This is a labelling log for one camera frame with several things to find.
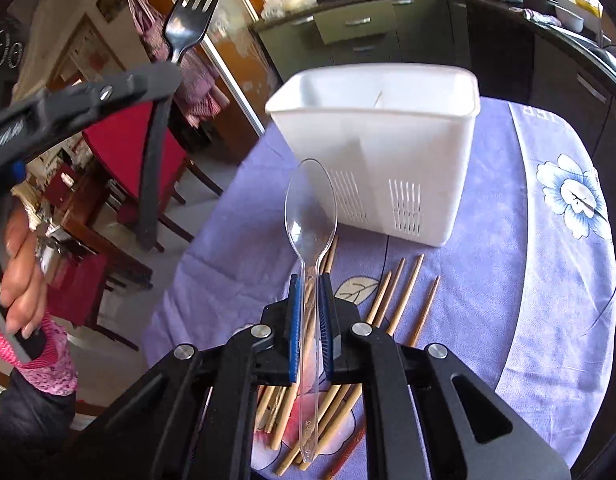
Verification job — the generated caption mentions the clear plastic spoon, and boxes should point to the clear plastic spoon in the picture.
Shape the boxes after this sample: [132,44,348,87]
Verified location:
[284,158,338,464]

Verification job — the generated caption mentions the dark-tipped bamboo chopstick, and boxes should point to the dark-tipped bamboo chopstick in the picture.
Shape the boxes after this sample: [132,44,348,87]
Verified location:
[319,274,436,479]

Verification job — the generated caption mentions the black plastic fork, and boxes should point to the black plastic fork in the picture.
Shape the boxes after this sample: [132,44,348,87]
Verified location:
[163,0,220,64]

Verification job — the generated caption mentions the person's left hand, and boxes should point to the person's left hand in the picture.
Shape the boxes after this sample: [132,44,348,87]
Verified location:
[0,196,46,339]

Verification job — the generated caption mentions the purple checkered apron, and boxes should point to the purple checkered apron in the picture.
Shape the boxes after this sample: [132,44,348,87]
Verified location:
[128,0,230,128]

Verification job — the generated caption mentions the glass sliding door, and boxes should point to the glass sliding door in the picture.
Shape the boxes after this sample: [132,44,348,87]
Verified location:
[201,0,280,134]

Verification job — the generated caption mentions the red-covered wooden chair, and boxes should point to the red-covered wooden chair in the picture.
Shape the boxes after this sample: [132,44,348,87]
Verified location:
[40,98,225,354]

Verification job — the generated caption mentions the purple floral tablecloth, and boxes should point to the purple floral tablecloth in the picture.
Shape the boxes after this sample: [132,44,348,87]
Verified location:
[143,99,616,464]

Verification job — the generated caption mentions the white plastic utensil holder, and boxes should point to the white plastic utensil holder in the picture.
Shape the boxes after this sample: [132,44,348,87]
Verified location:
[265,63,480,247]

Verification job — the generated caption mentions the green lower cabinets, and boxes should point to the green lower cabinets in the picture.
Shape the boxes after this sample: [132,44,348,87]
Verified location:
[255,0,457,80]

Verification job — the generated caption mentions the dark counter cabinets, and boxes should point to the dark counter cabinets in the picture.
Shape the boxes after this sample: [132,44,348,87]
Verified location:
[447,0,616,172]

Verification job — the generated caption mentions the white bowl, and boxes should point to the white bowl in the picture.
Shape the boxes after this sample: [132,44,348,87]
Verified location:
[555,6,584,34]

